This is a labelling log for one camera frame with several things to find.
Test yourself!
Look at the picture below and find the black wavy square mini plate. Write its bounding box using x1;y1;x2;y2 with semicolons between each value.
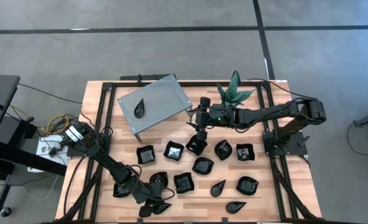
235;142;255;162
136;144;157;166
163;140;185;162
185;134;208;157
173;172;195;195

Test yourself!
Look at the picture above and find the yellow cable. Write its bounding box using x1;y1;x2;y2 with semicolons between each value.
9;105;79;136

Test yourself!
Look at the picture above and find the black teardrop mini plate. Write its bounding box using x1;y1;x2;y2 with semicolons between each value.
209;179;227;198
152;201;173;216
133;98;145;119
225;200;247;215

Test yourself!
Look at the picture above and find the grey perforated metal shelf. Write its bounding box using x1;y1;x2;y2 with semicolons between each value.
116;73;193;143

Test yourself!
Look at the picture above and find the black floor cable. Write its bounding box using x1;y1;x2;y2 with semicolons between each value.
346;121;368;157
17;82;83;105

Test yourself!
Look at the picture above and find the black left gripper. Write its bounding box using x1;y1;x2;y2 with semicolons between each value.
138;182;167;218

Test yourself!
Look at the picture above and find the black computer tower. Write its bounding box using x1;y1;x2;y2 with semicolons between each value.
0;115;37;149

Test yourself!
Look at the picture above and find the black desk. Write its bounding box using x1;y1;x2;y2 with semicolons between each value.
0;74;68;218

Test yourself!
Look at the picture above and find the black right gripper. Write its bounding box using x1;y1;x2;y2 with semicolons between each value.
195;108;215;142

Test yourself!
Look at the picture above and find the snake plant in white pot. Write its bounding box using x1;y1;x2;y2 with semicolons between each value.
216;70;255;109

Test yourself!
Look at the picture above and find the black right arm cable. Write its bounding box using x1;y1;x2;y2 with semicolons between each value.
247;77;317;102

